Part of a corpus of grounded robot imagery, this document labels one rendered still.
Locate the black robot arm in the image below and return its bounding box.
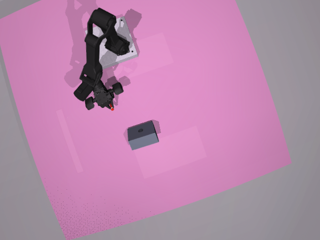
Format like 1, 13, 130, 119
74, 8, 130, 108

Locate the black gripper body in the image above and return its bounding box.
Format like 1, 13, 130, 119
85, 82, 124, 110

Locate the grey square panel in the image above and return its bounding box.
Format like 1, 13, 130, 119
127, 121, 159, 150

